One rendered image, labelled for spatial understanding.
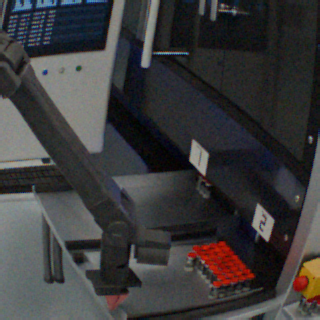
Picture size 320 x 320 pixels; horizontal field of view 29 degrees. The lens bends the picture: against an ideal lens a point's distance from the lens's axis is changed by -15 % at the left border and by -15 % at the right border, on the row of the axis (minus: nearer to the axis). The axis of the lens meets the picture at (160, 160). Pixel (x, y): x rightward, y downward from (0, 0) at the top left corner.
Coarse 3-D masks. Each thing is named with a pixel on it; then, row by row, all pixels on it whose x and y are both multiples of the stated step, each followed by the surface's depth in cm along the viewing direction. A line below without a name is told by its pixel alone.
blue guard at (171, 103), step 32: (128, 64) 215; (160, 64) 194; (128, 96) 216; (160, 96) 196; (192, 96) 179; (192, 128) 180; (224, 128) 165; (224, 160) 167; (256, 160) 153; (256, 192) 154; (288, 192) 141; (288, 224) 141
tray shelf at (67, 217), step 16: (32, 192) 182; (64, 192) 181; (48, 208) 172; (64, 208) 174; (80, 208) 175; (48, 224) 168; (64, 224) 166; (80, 224) 168; (64, 240) 159; (176, 240) 168; (192, 240) 169; (240, 240) 170; (240, 256) 163; (256, 256) 163; (80, 272) 148; (256, 272) 156; (272, 272) 156; (272, 288) 149; (256, 304) 142; (272, 304) 142
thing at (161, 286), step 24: (216, 240) 164; (96, 264) 152; (144, 264) 155; (168, 264) 157; (144, 288) 146; (168, 288) 147; (192, 288) 148; (120, 312) 133; (144, 312) 131; (168, 312) 134
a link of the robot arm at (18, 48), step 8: (0, 40) 104; (8, 40) 105; (0, 48) 101; (8, 48) 103; (16, 48) 105; (0, 56) 100; (8, 56) 101; (16, 56) 103; (8, 64) 101; (16, 64) 103
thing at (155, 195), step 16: (128, 176) 188; (144, 176) 190; (160, 176) 192; (176, 176) 194; (192, 176) 196; (128, 192) 186; (144, 192) 188; (160, 192) 189; (176, 192) 190; (192, 192) 191; (144, 208) 180; (160, 208) 181; (176, 208) 182; (192, 208) 183; (208, 208) 184; (144, 224) 173; (160, 224) 174; (176, 224) 168; (192, 224) 170; (208, 224) 172; (224, 224) 175
